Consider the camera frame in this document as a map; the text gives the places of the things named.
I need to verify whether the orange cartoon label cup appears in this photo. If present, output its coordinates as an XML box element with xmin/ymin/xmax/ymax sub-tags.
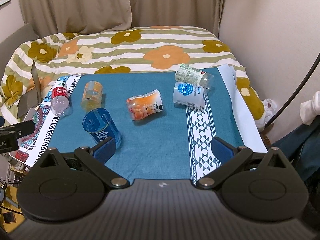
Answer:
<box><xmin>126</xmin><ymin>89</ymin><xmax>163</xmax><ymax>121</ymax></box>

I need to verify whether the grey open laptop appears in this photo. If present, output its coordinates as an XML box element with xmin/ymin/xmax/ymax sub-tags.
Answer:
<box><xmin>17</xmin><ymin>61</ymin><xmax>42</xmax><ymax>118</ymax></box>

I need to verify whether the teal patterned mat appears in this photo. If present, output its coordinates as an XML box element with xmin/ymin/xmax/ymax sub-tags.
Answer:
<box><xmin>12</xmin><ymin>64</ymin><xmax>266</xmax><ymax>181</ymax></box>

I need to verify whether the beige curtain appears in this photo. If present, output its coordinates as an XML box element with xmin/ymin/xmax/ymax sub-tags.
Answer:
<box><xmin>19</xmin><ymin>0</ymin><xmax>223</xmax><ymax>37</ymax></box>

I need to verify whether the white garment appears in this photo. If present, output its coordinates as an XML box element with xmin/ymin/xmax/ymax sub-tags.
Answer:
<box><xmin>299</xmin><ymin>91</ymin><xmax>320</xmax><ymax>125</ymax></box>

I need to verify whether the white plastic bag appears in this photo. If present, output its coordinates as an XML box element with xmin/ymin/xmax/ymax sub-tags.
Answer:
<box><xmin>262</xmin><ymin>99</ymin><xmax>278</xmax><ymax>123</ymax></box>

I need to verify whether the floral striped bed quilt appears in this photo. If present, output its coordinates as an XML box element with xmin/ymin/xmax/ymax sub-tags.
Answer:
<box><xmin>1</xmin><ymin>26</ymin><xmax>266</xmax><ymax>129</ymax></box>

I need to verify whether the red label clear cup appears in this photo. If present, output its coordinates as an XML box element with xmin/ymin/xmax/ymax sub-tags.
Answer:
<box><xmin>51</xmin><ymin>81</ymin><xmax>69</xmax><ymax>114</ymax></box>

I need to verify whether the yellow orange label cup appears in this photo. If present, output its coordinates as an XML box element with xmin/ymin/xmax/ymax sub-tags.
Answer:
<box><xmin>81</xmin><ymin>81</ymin><xmax>103</xmax><ymax>112</ymax></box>

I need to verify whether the black cable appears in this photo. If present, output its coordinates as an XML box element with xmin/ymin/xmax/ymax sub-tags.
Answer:
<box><xmin>265</xmin><ymin>52</ymin><xmax>320</xmax><ymax>127</ymax></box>

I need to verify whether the white blue label cup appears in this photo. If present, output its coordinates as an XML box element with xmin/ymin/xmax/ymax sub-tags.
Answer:
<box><xmin>172</xmin><ymin>82</ymin><xmax>204</xmax><ymax>108</ymax></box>

